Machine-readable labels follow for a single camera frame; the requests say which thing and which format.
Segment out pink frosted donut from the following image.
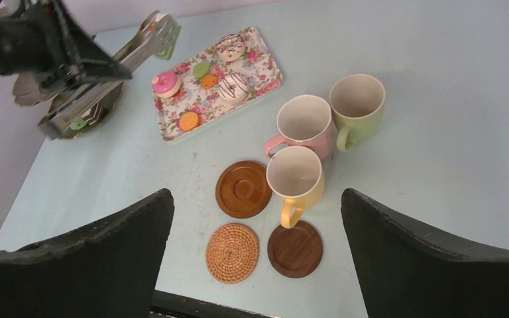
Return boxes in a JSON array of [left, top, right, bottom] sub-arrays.
[[152, 71, 182, 99]]

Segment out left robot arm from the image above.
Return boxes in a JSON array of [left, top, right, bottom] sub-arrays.
[[0, 1, 132, 93]]

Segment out three-tier dark dessert stand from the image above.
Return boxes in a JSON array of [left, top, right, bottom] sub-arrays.
[[12, 74, 125, 140]]

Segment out green layered cake slice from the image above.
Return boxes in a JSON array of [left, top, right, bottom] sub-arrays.
[[154, 25, 181, 60]]

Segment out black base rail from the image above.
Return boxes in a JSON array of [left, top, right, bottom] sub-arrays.
[[148, 290, 267, 318]]

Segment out green mug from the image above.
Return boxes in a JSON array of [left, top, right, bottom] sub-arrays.
[[329, 74, 386, 152]]

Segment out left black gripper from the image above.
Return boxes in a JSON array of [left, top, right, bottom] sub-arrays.
[[17, 1, 132, 93]]

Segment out green round cake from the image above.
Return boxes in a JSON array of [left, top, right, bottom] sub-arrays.
[[69, 119, 87, 131]]

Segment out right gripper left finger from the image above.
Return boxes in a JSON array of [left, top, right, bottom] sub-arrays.
[[0, 189, 175, 317]]

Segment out white chocolate-drizzled donut upper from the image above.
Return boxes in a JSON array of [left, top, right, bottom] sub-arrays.
[[216, 33, 246, 62]]

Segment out woven rattan coaster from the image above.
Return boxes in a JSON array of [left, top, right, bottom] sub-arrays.
[[205, 223, 259, 284]]

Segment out orange round biscuit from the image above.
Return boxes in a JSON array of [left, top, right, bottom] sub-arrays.
[[178, 111, 201, 132]]

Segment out white chocolate-drizzled donut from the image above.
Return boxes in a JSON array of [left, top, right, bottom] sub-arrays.
[[217, 73, 250, 104], [216, 33, 246, 62]]

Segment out yellow mug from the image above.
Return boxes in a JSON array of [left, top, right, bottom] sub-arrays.
[[266, 146, 325, 229]]

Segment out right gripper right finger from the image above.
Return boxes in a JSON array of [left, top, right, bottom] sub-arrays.
[[341, 188, 509, 317]]

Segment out small orange macaron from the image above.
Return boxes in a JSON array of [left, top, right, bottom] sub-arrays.
[[200, 73, 218, 89]]

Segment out dark brown wooden coaster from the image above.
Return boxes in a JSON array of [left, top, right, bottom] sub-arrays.
[[267, 221, 323, 278]]

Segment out light brown wooden coaster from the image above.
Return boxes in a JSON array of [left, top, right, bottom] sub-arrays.
[[215, 160, 272, 219]]

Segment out white chocolate-drizzled donut lower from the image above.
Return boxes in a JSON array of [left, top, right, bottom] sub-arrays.
[[217, 73, 250, 104]]

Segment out pink mug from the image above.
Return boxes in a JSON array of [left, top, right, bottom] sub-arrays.
[[264, 95, 335, 160]]

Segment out green macaron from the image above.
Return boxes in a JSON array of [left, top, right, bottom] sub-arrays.
[[192, 61, 210, 80]]

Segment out floral rectangular tray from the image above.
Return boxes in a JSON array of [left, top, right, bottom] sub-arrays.
[[151, 26, 283, 142]]

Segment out chocolate cake slice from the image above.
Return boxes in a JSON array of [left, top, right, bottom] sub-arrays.
[[81, 103, 104, 128]]

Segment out metal serving tongs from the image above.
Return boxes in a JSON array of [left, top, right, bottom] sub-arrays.
[[37, 10, 182, 141]]

